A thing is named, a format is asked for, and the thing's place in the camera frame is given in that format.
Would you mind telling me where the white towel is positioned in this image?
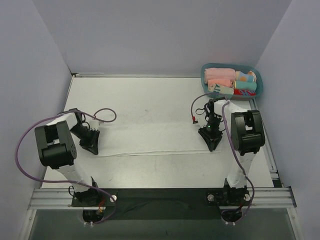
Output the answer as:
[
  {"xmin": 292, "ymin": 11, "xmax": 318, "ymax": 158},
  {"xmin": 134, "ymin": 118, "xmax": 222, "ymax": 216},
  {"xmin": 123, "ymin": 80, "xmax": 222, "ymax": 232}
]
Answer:
[{"xmin": 98, "ymin": 122, "xmax": 210, "ymax": 157}]

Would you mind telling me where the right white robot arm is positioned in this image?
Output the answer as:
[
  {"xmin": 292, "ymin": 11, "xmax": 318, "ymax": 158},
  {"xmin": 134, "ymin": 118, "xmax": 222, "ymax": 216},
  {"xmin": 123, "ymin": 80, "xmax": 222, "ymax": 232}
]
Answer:
[{"xmin": 198, "ymin": 98, "xmax": 266, "ymax": 205}]

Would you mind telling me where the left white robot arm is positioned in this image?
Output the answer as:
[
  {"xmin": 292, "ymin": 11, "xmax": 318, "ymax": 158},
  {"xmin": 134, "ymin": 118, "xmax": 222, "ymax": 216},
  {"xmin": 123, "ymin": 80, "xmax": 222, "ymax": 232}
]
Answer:
[{"xmin": 34, "ymin": 108, "xmax": 102, "ymax": 206}]

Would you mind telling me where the patterned white-teal rolled towel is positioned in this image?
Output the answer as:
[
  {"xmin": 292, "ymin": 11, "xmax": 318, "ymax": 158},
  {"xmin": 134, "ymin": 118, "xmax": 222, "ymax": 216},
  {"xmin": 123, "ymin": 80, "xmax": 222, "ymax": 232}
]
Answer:
[{"xmin": 207, "ymin": 83, "xmax": 234, "ymax": 99}]

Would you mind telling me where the red patterned rolled towel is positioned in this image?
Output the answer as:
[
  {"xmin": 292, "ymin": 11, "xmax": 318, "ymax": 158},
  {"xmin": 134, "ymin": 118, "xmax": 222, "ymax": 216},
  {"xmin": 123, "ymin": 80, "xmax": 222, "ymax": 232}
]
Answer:
[{"xmin": 233, "ymin": 89, "xmax": 256, "ymax": 98}]

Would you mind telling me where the salmon rolled towel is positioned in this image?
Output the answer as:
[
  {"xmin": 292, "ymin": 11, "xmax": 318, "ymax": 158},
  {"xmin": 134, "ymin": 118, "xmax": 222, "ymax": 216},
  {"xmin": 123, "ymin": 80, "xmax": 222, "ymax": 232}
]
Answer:
[{"xmin": 207, "ymin": 78, "xmax": 233, "ymax": 88}]

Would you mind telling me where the teal rolled towel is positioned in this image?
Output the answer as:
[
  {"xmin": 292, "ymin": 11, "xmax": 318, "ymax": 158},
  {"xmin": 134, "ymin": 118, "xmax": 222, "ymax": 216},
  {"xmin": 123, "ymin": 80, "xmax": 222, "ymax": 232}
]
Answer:
[{"xmin": 233, "ymin": 81, "xmax": 257, "ymax": 91}]

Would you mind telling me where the pink rolled towel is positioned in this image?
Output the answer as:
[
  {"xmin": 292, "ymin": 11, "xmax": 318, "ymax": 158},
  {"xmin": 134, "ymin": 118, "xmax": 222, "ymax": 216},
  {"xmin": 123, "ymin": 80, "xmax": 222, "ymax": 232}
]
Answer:
[{"xmin": 204, "ymin": 67, "xmax": 236, "ymax": 83}]

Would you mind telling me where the cartoon print rolled towel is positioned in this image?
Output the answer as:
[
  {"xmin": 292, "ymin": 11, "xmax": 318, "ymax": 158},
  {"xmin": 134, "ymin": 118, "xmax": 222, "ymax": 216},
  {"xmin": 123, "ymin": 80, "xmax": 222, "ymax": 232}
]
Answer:
[{"xmin": 235, "ymin": 71, "xmax": 257, "ymax": 83}]

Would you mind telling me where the teal plastic basket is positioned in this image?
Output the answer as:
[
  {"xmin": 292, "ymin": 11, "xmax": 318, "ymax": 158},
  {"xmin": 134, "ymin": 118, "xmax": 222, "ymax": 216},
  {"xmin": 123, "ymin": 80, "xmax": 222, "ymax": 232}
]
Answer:
[{"xmin": 200, "ymin": 63, "xmax": 264, "ymax": 100}]

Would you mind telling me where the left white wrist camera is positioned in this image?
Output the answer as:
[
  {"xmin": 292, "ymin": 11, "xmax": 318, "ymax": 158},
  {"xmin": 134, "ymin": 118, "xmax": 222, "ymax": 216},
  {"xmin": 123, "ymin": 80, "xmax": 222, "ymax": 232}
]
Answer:
[{"xmin": 89, "ymin": 119, "xmax": 104, "ymax": 131}]

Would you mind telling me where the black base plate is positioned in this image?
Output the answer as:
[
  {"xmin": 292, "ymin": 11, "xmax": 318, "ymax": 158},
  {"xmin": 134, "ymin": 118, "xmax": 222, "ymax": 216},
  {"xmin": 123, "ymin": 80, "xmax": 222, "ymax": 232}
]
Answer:
[{"xmin": 71, "ymin": 187, "xmax": 251, "ymax": 222}]

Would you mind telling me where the aluminium frame rail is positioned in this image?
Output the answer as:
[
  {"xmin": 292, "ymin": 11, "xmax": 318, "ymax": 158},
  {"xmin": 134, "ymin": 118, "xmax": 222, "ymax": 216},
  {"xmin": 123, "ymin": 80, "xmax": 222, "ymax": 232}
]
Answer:
[{"xmin": 28, "ymin": 187, "xmax": 297, "ymax": 210}]

